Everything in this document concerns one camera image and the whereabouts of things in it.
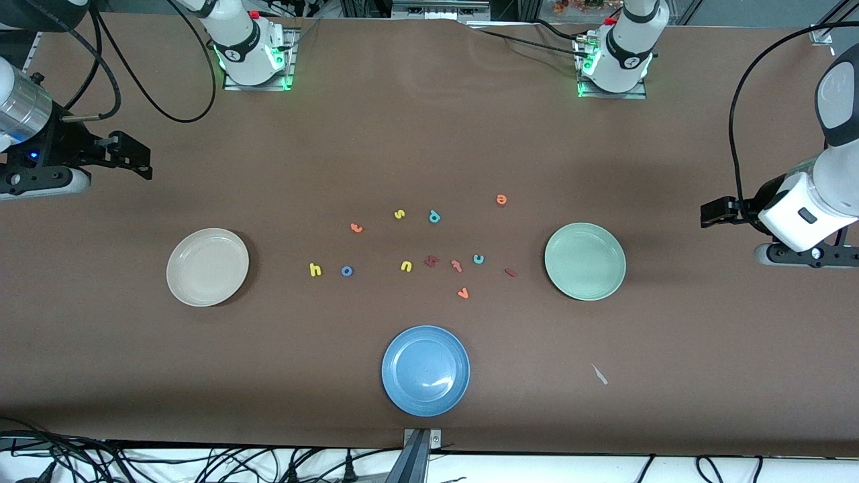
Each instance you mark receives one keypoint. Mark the beige round plate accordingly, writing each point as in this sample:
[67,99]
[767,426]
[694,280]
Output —
[207,268]

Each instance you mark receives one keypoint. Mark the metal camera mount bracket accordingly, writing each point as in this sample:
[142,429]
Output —
[416,456]

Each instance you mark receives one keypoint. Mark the aluminium rail strip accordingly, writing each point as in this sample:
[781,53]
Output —
[32,54]

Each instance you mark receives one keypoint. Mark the metal corner bracket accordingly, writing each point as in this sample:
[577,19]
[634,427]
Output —
[822,37]

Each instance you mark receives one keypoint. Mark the aluminium frame beyond table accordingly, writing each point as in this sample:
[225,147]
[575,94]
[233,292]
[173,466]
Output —
[439,10]

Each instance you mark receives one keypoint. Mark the white paper scrap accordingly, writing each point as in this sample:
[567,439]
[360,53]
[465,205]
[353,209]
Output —
[599,375]

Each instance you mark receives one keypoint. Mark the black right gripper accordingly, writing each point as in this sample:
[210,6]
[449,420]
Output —
[62,144]

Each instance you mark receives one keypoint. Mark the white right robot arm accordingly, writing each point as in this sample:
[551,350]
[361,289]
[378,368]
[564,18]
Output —
[245,47]

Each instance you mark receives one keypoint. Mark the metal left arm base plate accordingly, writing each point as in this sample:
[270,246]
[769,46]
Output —
[611,96]

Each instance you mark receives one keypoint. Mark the green round plate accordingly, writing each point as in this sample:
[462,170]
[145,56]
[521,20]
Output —
[585,261]

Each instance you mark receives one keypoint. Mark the blue round plate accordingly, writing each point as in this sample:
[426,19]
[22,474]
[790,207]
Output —
[425,371]

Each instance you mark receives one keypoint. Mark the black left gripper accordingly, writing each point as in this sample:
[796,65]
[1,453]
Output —
[748,205]

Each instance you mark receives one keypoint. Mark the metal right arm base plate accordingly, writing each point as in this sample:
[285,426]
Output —
[258,88]

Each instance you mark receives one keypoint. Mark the maroon foam letter r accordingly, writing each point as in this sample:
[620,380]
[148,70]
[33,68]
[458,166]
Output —
[431,261]

